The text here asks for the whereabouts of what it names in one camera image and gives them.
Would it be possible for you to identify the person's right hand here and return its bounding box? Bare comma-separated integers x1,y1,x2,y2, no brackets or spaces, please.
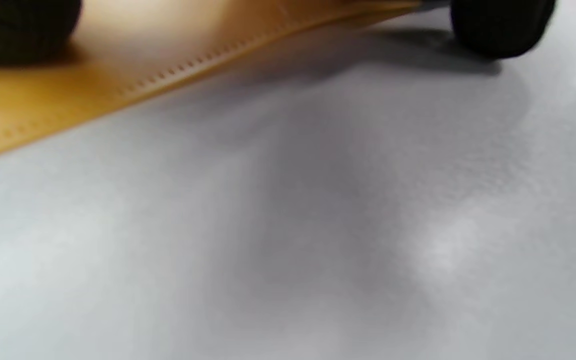
0,0,558,67

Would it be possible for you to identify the yellow L-shaped folder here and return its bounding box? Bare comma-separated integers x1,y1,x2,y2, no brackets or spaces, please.
0,0,424,166

